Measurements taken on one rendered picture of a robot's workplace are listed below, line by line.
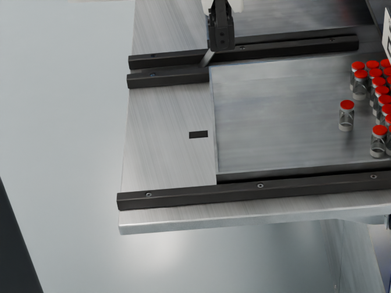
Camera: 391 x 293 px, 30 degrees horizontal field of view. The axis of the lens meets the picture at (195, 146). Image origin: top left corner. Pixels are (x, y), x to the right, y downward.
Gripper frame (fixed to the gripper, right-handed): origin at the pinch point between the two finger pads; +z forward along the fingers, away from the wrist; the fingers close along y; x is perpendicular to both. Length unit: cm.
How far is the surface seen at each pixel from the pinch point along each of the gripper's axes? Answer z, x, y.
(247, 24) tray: 21.9, -6.1, 37.2
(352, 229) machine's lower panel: 62, -24, 20
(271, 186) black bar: 20.2, -5.0, -7.7
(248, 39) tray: 19.3, -5.4, 28.0
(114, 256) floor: 110, 34, 60
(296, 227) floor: 110, -19, 65
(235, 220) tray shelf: 22.9, 0.4, -10.8
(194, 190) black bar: 20.2, 5.7, -7.0
